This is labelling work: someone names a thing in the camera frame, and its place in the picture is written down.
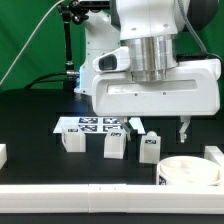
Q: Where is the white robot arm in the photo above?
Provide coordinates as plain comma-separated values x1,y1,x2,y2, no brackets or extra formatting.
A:
92,0,221,139

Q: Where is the white rail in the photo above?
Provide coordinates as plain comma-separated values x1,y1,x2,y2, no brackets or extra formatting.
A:
0,184,224,214
204,146,224,167

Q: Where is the white round stool seat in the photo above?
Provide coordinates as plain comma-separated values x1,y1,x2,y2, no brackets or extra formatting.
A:
156,156,222,186

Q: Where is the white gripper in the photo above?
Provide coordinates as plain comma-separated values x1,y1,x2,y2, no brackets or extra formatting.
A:
92,59,221,143

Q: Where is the white marker sheet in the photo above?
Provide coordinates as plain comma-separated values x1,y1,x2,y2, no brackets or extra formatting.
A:
52,116,147,135

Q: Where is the black camera stand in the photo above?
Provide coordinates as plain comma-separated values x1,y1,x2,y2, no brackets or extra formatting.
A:
58,0,110,89

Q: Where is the white left side block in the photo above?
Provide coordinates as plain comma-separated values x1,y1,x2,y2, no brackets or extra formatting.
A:
0,144,7,170

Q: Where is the white right side rail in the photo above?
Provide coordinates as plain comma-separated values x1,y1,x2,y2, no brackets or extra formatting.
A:
204,146,224,167

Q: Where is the white cable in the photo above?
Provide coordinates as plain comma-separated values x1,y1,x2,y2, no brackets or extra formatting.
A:
0,0,66,86

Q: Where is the black cable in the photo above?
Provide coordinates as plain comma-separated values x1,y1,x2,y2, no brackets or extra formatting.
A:
23,71,81,90

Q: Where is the white front rail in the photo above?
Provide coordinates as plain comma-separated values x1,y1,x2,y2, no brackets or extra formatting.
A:
0,184,224,214

